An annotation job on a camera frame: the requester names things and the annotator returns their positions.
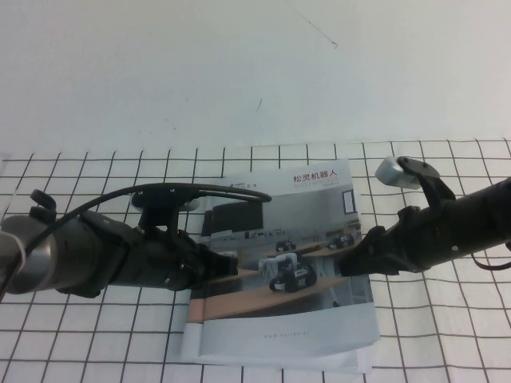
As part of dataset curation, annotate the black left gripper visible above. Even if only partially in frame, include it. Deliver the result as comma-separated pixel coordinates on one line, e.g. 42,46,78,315
118,226,240,292

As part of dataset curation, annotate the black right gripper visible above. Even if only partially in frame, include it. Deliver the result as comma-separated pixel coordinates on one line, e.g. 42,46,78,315
338,204,461,278

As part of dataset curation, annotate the AgileX robot brochure book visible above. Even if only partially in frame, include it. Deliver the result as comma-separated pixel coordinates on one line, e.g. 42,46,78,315
179,158,383,374

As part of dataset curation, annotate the white black-grid tablecloth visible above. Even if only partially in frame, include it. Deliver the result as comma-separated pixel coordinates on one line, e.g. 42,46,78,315
0,138,511,383

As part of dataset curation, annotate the black left camera cable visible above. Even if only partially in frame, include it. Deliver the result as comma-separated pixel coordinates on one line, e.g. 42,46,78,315
23,181,275,260

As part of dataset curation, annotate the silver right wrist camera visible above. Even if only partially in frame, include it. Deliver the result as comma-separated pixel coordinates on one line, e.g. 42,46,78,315
374,156,421,191

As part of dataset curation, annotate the black left camera bracket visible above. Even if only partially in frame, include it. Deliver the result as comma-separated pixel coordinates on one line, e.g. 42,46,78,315
135,183,200,240

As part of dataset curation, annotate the black camera bracket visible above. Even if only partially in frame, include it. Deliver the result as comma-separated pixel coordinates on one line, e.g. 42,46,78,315
135,183,200,240
398,156,457,209

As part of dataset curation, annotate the black right camera bracket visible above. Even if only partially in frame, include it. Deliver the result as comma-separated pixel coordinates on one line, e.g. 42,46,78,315
398,156,457,209

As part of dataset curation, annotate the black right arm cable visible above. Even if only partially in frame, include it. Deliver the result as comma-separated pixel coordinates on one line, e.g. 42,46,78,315
469,246,511,271

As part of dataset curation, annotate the black cable clip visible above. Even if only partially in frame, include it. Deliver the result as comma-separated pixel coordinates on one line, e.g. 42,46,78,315
30,190,57,225

